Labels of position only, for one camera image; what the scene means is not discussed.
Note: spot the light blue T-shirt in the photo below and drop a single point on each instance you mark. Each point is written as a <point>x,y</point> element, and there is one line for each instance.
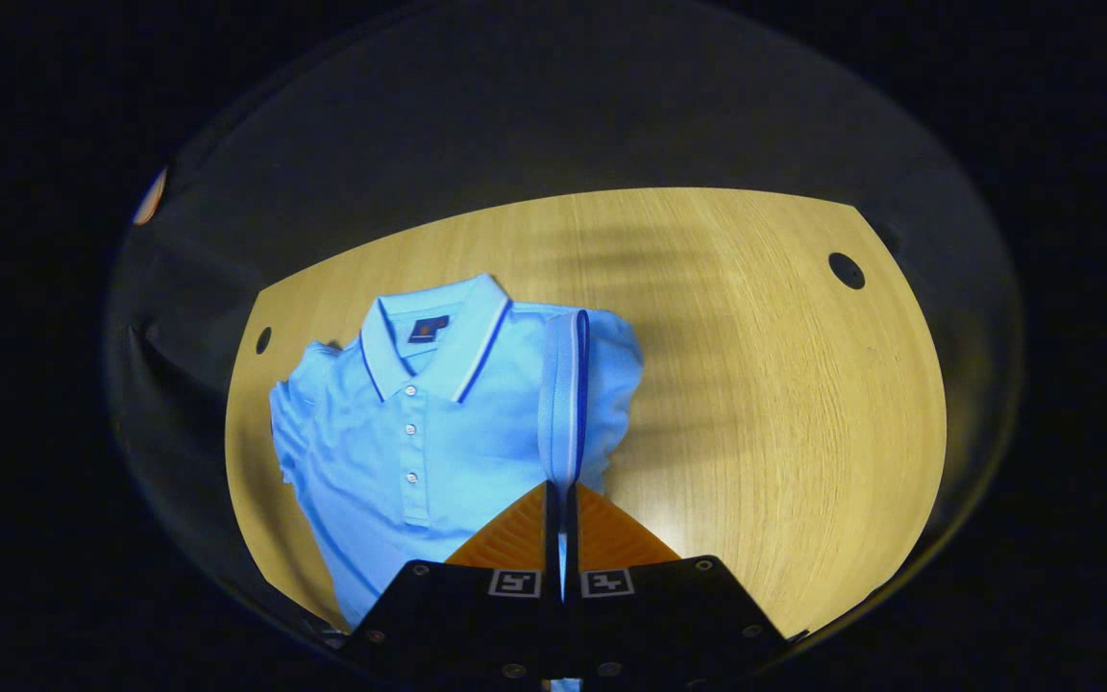
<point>477,452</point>

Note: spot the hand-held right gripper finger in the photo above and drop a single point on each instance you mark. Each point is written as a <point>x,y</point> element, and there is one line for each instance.
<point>572,538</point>
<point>552,538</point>

